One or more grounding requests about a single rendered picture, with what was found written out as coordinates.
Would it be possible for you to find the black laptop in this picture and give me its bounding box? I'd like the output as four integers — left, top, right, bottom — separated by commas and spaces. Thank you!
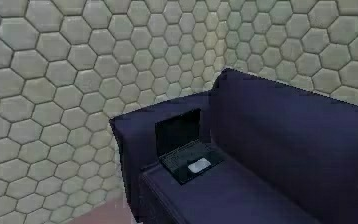
154, 108, 225, 186

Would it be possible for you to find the dark blue sofa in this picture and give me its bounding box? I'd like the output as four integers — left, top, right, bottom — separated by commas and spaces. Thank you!
108, 67, 358, 224

